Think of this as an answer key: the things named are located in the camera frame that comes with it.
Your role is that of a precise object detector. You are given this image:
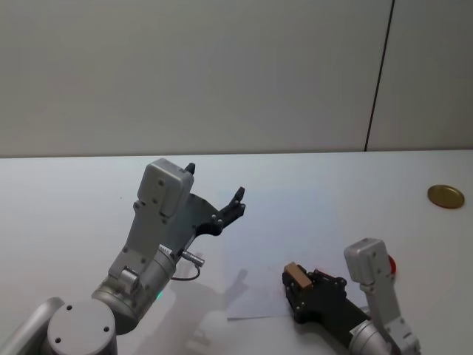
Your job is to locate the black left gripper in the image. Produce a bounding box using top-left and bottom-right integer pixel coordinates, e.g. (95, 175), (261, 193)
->
(172, 162), (247, 257)

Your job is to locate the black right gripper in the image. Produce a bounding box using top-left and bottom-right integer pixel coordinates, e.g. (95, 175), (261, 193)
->
(282, 268), (371, 349)

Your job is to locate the brown wooden block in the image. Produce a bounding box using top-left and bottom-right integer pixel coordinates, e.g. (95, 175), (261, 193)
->
(283, 261), (312, 293)

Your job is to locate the white paper sheet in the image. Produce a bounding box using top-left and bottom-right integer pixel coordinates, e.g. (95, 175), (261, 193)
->
(226, 254), (371, 321)

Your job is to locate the round gold disc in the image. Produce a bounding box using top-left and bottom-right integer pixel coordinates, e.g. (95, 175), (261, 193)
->
(427, 184), (466, 210)

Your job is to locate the thin dark cable silver plug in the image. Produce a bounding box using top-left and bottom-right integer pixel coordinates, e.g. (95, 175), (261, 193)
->
(170, 250), (203, 282)

